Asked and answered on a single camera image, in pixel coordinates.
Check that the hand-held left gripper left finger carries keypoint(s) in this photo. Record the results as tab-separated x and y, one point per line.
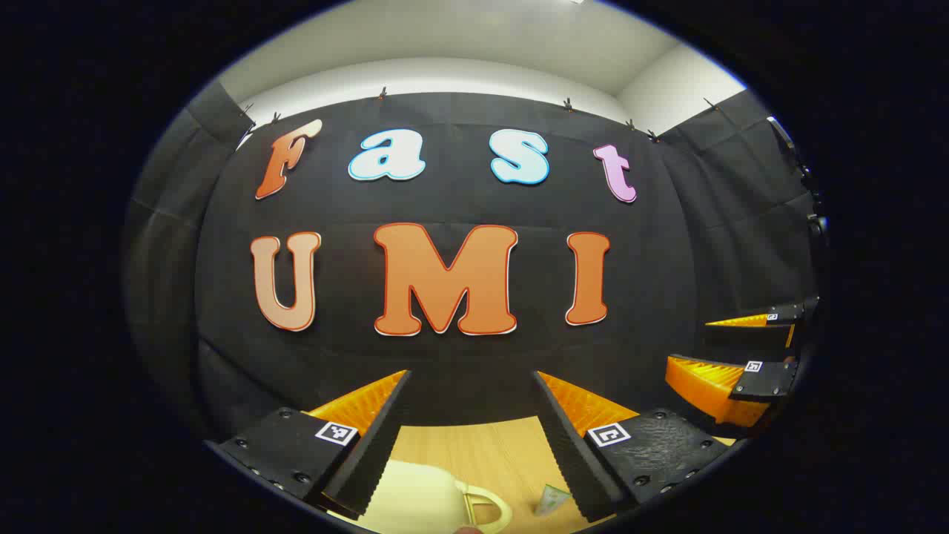
378	452

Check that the small cream suitcase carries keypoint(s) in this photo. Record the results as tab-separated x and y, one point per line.
415	500

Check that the small pale green tube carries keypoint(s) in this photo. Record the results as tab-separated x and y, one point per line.
552	502

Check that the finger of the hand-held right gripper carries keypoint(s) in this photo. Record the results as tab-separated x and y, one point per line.
786	313
767	380

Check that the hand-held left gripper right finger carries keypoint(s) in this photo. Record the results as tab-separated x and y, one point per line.
571	452

